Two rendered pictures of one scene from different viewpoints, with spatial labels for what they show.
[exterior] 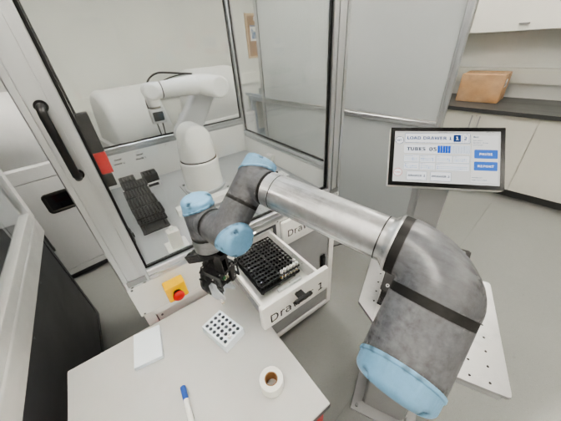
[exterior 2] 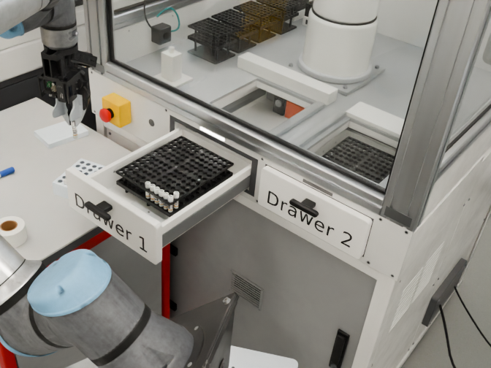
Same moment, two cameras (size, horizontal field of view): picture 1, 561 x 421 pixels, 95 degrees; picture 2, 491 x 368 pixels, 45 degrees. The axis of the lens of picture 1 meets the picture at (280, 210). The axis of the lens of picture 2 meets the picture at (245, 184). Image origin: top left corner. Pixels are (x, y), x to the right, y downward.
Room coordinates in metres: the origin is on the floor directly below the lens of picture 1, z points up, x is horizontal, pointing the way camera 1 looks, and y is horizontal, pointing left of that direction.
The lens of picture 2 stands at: (0.48, -1.07, 1.73)
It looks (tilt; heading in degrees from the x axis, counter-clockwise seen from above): 37 degrees down; 69
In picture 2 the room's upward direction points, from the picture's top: 6 degrees clockwise
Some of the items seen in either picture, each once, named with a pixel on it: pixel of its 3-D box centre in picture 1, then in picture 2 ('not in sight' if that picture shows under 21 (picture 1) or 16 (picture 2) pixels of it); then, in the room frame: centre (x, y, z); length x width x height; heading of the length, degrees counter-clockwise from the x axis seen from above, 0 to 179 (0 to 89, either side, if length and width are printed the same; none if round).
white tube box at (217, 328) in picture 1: (223, 330); (81, 179); (0.53, 0.23, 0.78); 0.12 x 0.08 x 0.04; 49
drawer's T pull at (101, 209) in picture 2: (300, 295); (101, 208); (0.56, -0.05, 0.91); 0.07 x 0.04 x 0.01; 123
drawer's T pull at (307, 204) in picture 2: not in sight; (306, 205); (1.00, -0.13, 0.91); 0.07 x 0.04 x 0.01; 123
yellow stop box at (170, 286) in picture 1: (175, 288); (115, 110); (0.65, 0.41, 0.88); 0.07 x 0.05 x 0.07; 123
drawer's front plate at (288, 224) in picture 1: (305, 220); (310, 211); (1.02, -0.12, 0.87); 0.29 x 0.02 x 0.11; 123
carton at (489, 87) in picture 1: (482, 86); not in sight; (3.09, -2.38, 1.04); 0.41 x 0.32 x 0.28; 41
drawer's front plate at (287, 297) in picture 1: (296, 296); (112, 214); (0.58, -0.03, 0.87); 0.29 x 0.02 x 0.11; 123
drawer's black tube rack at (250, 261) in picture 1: (265, 265); (175, 177); (0.75, 0.08, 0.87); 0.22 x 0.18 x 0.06; 33
